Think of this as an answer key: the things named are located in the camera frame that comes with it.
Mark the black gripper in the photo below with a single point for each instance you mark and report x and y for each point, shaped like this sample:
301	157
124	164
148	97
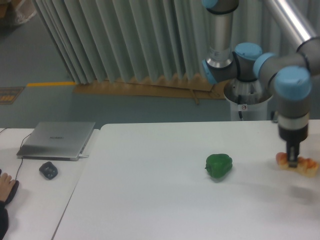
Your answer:
293	138

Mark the orange bread loaf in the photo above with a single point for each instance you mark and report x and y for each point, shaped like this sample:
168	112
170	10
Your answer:
305	166

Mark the black computer mouse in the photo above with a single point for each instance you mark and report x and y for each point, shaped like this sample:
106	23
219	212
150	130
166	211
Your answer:
12	192

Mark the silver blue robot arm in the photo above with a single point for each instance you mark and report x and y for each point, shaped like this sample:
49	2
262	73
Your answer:
288	78

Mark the black sleeved forearm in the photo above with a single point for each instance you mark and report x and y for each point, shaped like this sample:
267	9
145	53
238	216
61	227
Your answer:
4	220

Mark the person's hand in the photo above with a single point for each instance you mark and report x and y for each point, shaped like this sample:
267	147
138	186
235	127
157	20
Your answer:
6	186

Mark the green bell pepper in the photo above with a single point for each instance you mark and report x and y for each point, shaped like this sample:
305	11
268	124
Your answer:
218	165

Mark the flat brown cardboard sheet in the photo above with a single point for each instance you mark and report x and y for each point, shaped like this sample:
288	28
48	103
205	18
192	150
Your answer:
197	88

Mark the white usb plug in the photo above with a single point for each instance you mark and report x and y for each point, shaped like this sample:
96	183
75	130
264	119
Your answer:
82	156

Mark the grey pleated curtain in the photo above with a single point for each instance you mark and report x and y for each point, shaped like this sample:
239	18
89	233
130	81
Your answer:
111	39

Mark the silver closed laptop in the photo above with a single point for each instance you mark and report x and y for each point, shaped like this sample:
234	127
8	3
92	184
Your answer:
57	141

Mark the small black puck device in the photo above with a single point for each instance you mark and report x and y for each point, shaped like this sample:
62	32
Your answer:
48	170

